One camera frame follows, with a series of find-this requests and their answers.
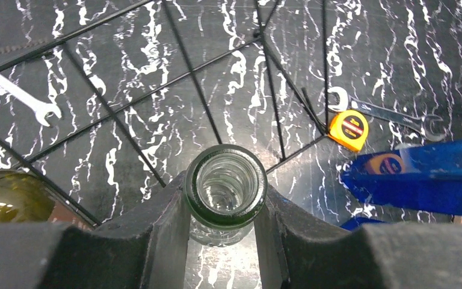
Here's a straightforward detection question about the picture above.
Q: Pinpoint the blue square glass bottle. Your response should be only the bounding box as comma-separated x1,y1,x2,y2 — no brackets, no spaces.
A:
340,140,462,217

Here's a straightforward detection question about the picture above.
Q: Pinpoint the silver wrench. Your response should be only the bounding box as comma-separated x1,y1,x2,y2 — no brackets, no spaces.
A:
0,72,63,127

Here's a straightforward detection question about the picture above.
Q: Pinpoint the dark green wine bottle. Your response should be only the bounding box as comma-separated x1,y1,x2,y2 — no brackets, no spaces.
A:
0,170,55,223

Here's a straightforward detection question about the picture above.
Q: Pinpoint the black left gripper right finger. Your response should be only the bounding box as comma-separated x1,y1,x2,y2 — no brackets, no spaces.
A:
254,187,462,288

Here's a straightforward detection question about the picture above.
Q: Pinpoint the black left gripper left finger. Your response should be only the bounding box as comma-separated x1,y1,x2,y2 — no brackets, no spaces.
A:
0,173,191,288

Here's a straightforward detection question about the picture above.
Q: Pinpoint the steel combination wrench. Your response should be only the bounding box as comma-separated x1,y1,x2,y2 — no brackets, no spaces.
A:
327,87,446,142

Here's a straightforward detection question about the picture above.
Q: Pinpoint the black wire wine rack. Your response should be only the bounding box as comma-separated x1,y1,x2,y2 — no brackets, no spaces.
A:
0,1,324,225

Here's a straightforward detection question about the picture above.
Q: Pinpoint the yellow tape measure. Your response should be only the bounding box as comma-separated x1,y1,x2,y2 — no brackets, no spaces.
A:
329,110,369,153

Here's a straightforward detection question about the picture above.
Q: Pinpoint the black hex key strip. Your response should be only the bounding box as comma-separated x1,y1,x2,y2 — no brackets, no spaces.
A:
0,39,50,55

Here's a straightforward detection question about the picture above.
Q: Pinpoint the clear glass bottle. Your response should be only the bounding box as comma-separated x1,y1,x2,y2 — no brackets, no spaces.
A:
182,144,268,247

